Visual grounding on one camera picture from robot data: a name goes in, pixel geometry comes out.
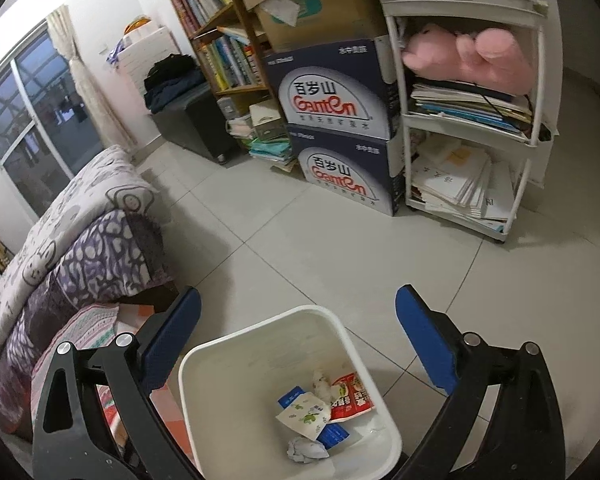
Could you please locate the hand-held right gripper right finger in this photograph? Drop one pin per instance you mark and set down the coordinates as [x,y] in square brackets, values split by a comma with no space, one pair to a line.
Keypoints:
[430,340]

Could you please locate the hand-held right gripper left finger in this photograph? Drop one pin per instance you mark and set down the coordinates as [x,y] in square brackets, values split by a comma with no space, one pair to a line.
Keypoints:
[169,345]

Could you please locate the white plastic bin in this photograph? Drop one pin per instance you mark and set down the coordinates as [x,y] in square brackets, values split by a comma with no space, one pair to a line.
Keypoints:
[229,385]

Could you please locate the red snack packet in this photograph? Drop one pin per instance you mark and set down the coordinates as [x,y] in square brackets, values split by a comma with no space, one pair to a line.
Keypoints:
[352,400]

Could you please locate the white tissue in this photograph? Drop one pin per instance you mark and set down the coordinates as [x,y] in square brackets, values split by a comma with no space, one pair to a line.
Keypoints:
[324,385]

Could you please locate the blue packet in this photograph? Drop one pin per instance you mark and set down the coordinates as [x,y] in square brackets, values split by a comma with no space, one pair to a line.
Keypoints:
[335,434]

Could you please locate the white green printed packet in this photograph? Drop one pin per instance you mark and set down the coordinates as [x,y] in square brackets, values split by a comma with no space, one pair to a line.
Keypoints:
[305,415]

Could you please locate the white grey paper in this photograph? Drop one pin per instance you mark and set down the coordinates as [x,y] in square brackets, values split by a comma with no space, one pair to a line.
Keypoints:
[307,451]

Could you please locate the stack of white papers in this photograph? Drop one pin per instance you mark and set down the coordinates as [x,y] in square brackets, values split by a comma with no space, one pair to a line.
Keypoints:
[460,180]

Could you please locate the blue water carton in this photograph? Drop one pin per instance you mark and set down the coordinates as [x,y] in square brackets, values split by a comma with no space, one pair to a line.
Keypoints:
[340,170]
[330,95]

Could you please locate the stack of green booklets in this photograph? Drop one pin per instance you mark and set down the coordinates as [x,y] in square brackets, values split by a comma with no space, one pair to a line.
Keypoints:
[270,150]

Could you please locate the black storage bench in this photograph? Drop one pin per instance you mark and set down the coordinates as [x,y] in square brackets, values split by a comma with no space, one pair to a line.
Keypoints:
[194,120]

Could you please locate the stack of white books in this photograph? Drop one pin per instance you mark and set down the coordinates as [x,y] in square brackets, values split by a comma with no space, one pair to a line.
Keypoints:
[240,127]

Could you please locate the stack of flat books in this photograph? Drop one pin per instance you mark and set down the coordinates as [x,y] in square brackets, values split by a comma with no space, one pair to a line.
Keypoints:
[470,107]

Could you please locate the small grey box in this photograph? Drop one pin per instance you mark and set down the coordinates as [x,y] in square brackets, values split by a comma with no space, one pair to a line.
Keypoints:
[227,107]

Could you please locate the small pale cardboard box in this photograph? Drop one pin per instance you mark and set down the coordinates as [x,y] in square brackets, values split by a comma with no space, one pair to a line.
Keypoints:
[267,120]

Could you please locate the dark blue clothes pile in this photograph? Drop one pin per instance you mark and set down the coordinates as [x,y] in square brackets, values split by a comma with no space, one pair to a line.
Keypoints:
[174,92]

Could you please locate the glass sliding door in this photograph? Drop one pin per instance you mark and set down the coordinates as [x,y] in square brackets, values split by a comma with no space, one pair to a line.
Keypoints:
[39,125]

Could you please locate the cream lace curtain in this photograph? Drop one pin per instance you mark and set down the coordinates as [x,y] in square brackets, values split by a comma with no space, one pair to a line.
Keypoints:
[94,100]

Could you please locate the row of hanging clothes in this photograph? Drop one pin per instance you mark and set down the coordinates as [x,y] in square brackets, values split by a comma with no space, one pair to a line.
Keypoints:
[62,110]

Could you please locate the wooden bookshelf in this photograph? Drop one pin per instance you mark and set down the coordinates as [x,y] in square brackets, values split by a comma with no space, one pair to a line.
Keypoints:
[240,91]

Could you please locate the black bag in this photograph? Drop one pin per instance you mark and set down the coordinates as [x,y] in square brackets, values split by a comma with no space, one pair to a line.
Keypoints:
[172,67]

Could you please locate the row of thick books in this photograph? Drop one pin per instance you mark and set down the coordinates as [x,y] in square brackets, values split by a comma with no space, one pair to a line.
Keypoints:
[229,65]

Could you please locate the pink plush toy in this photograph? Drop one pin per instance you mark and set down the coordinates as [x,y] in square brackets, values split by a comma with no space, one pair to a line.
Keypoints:
[480,55]

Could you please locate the white dotted cabinet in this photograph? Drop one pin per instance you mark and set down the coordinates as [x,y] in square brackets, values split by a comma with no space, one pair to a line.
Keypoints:
[144,47]

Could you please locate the white shelf rack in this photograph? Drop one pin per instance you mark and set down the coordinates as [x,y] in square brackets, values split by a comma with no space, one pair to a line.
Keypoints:
[455,12]

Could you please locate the brown cardboard box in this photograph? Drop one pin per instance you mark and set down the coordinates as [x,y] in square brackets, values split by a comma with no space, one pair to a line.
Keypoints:
[340,15]

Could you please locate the row of slim books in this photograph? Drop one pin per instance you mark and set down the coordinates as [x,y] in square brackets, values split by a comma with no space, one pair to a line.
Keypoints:
[199,0]

